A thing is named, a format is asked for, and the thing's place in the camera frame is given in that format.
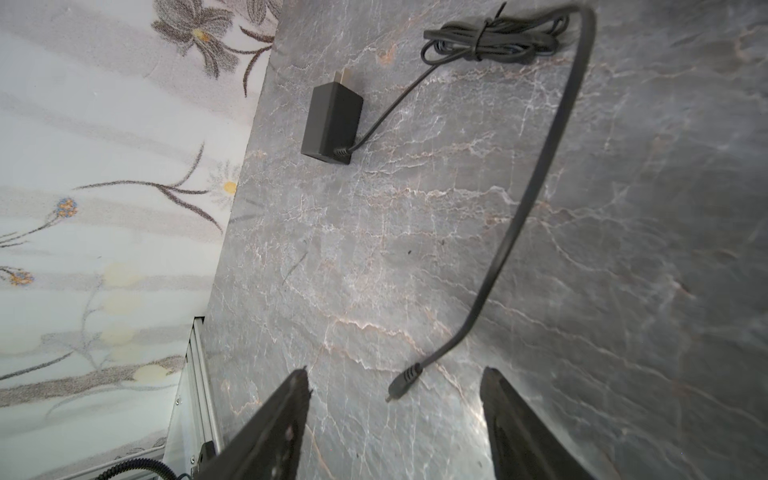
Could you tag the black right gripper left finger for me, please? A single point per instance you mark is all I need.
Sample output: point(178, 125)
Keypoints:
point(269, 445)

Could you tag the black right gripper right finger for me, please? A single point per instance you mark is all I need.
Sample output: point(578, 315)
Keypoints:
point(522, 446)

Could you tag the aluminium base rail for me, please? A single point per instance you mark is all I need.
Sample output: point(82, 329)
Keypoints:
point(193, 437)

